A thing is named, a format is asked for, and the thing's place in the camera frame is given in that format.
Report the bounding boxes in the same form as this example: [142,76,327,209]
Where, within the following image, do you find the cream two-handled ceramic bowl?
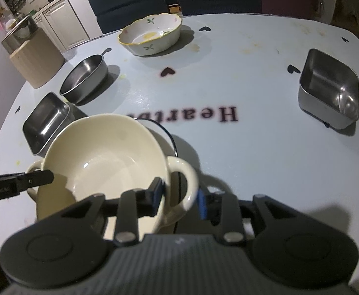
[27,114,199,236]

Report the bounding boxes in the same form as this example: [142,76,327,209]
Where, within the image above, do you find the large rectangular steel tray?
[22,92,87,157]

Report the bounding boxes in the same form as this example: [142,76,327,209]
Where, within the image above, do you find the heart-shaped steel bowl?
[60,54,108,104]

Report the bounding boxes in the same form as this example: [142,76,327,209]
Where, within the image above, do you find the small rectangular steel tray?
[298,49,359,130]

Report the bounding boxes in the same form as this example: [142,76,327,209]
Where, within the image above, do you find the floral scalloped ceramic bowl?
[118,13,182,57]

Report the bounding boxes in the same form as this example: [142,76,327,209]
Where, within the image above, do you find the white square ginkgo plate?
[136,118,181,206]

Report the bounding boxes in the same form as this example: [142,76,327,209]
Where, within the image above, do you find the beige cylindrical container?
[2,15,65,89]

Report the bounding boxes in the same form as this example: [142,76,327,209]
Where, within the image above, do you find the white kitchen cabinets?
[0,0,122,53]

